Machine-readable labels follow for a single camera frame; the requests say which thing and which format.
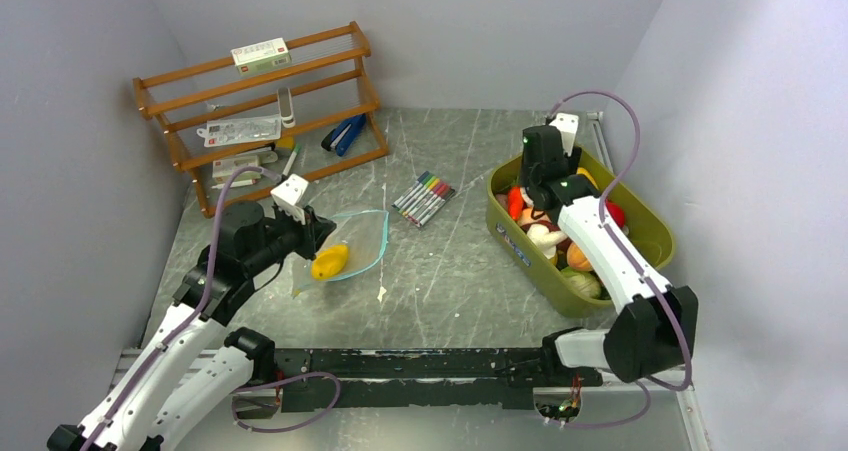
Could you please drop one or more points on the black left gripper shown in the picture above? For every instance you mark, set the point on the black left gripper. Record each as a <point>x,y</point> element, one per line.
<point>312,234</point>

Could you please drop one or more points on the red toy pomegranate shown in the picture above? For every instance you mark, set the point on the red toy pomegranate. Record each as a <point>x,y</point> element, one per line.
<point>617,214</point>

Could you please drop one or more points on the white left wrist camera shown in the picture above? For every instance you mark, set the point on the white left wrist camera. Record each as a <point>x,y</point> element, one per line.
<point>287,196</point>

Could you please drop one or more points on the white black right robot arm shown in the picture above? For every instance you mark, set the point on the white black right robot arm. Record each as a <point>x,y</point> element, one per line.
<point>653,334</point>

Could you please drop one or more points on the white upright device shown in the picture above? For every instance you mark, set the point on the white upright device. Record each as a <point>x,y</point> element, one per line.
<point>286,108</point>

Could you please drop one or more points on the flat white package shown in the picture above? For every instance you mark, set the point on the flat white package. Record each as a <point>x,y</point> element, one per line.
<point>226,132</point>

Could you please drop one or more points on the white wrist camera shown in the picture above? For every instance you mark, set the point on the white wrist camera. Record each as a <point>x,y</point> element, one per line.
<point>287,196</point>
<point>567,125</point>

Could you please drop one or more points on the clear zip top bag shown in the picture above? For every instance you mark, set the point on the clear zip top bag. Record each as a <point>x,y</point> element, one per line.
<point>364,232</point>

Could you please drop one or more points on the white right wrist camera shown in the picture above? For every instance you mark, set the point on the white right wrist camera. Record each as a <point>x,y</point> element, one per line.
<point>567,125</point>

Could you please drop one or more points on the white green box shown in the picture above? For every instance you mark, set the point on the white green box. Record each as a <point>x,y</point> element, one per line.
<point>261,57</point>

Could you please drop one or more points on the white green marker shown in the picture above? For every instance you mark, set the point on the white green marker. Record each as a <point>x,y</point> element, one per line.
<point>291,159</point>

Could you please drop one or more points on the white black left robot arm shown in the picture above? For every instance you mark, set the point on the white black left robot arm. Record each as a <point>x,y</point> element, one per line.
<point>158,402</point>

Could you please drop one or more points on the small white box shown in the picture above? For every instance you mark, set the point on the small white box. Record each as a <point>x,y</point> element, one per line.
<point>223,169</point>

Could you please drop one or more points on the green toy cabbage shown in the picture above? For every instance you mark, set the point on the green toy cabbage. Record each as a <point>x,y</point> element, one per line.
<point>582,283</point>

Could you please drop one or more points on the blue stapler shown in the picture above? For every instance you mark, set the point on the blue stapler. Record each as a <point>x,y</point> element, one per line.
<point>344,134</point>

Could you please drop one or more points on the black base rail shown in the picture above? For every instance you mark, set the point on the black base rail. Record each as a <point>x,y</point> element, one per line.
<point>360,378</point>

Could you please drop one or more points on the coloured marker pen set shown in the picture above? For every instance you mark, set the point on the coloured marker pen set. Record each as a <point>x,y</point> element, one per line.
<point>421,201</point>

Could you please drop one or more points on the wooden three-tier rack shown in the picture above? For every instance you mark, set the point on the wooden three-tier rack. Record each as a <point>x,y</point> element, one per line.
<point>323,100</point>

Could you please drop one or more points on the red toy carrot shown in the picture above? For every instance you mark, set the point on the red toy carrot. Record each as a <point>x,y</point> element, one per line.
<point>515,202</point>

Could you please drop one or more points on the yellow toy mango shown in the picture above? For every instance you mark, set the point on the yellow toy mango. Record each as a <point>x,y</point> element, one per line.
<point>330,262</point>

